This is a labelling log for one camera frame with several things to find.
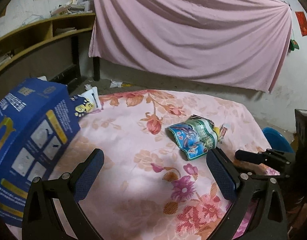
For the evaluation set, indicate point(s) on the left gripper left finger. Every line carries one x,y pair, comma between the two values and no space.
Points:
85,174

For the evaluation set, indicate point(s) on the blue green snack bag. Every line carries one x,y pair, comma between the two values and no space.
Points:
195,136

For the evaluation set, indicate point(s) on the floral pink quilt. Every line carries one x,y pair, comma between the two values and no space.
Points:
147,188

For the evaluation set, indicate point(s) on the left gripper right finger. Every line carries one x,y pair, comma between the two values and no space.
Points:
224,173

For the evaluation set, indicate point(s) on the stack of books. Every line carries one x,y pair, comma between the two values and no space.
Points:
73,7

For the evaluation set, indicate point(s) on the small red white wrapper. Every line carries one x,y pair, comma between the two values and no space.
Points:
221,132

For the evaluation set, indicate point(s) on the white blue cartoon bag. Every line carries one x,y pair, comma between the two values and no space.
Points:
86,103

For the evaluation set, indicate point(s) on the wooden shelf desk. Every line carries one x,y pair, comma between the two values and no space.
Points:
49,48

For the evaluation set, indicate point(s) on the blue plastic bucket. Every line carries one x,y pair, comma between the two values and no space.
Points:
276,140

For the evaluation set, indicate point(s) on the blue cardboard box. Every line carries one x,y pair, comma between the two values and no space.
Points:
37,123

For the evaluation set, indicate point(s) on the green red hanging pouch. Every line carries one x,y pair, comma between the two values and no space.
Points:
293,45

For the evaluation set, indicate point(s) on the pink sheet on wall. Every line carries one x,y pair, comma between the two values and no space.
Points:
236,43

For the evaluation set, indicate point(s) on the red paper wall poster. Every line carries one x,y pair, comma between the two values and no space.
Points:
302,21

